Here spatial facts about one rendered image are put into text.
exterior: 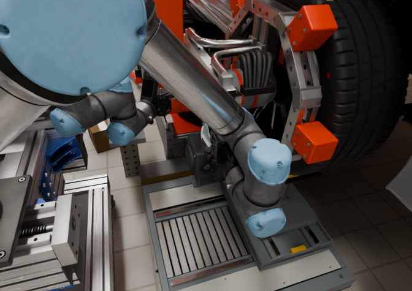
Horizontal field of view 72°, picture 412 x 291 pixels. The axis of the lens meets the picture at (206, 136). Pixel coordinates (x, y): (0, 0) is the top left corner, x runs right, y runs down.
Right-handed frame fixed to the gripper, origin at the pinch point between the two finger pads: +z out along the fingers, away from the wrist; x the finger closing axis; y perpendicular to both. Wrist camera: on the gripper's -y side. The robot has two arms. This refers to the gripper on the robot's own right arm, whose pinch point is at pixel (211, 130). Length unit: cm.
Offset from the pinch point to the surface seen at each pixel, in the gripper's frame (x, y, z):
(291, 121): -20.4, 5.1, -8.2
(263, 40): -19.9, 20.2, 13.3
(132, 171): 23, -79, 68
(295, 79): -20.4, 16.3, -5.1
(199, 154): -9, -43, 35
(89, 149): 49, -83, 103
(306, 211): -52, -60, 1
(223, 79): -1.7, 17.0, -1.7
